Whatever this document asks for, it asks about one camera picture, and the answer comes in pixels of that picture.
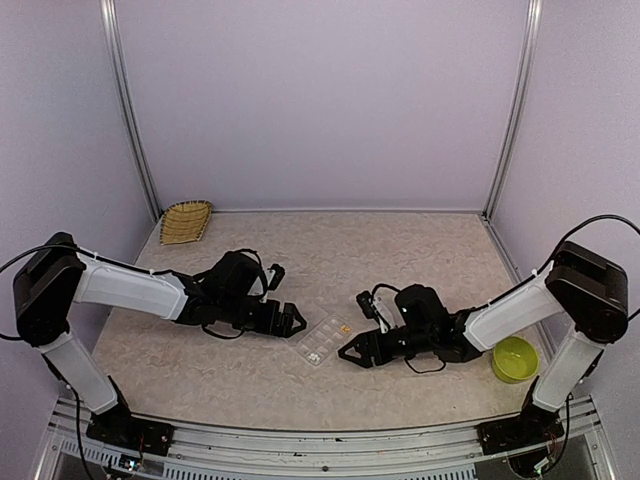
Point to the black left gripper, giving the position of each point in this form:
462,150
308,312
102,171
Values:
269,324

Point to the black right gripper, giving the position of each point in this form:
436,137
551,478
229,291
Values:
362,345

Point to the clear plastic pill organizer box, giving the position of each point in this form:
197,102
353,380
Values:
325,339

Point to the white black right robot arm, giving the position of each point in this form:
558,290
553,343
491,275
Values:
589,289

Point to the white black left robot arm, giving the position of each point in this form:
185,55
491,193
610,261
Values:
59,274

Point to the woven bamboo tray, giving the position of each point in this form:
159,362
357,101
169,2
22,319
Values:
185,222

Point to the green plastic bowl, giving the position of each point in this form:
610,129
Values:
515,360

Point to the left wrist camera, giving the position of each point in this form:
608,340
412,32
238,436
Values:
274,275

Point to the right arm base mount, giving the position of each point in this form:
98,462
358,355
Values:
533,425

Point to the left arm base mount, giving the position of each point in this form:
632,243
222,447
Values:
118,426

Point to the aluminium front frame rail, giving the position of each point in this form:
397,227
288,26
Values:
205,451

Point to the aluminium left corner post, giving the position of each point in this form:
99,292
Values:
116,53

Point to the aluminium corner post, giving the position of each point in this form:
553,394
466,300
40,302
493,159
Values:
518,102
116,53

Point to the aluminium right corner post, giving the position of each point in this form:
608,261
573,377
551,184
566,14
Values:
518,102

